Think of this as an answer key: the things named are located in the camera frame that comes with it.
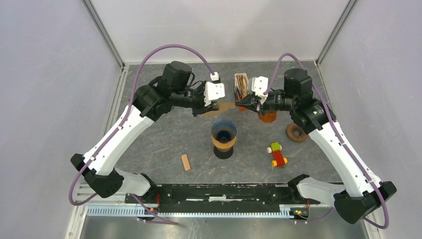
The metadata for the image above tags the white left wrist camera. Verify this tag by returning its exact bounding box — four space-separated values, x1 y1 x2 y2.
204 82 225 106

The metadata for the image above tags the blue plastic coffee dripper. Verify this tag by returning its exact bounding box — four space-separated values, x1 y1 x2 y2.
211 120 237 143

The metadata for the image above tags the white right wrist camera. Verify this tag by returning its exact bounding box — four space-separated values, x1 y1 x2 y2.
250 76 269 98

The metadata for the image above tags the small wooden block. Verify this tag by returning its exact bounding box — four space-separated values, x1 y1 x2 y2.
181 154 191 171

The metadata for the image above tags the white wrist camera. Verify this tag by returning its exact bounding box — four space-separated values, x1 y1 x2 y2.
250 76 269 98
204 82 225 106

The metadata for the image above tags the orange glass carafe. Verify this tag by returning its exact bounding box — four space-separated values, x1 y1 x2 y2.
258 111 277 123

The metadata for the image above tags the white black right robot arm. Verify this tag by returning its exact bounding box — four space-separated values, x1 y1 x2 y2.
236 68 397 224

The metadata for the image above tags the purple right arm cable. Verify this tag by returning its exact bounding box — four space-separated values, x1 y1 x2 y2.
263 52 390 230

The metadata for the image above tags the orange coffee filter box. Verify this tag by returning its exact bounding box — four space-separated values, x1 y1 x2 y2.
233 73 250 102

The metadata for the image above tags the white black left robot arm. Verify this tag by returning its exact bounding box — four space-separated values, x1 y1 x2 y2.
70 61 225 203

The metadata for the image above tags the colourful toy car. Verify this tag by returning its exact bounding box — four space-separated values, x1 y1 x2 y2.
266 142 288 168

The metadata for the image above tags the light wooden ring holder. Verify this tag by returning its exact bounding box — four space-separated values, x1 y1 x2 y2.
211 136 237 152

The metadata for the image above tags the grey slotted cable duct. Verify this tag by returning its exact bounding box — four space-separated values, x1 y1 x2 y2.
86 206 309 219

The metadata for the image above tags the brown paper coffee filter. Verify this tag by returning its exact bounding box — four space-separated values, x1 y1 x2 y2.
200 102 236 117

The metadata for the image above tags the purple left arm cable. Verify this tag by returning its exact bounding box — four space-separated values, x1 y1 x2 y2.
68 44 220 226

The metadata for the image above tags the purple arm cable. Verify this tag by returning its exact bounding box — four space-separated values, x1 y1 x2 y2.
263 52 390 230
68 44 220 226

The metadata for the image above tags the dark wooden ring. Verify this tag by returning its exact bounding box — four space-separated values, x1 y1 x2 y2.
286 122 310 143

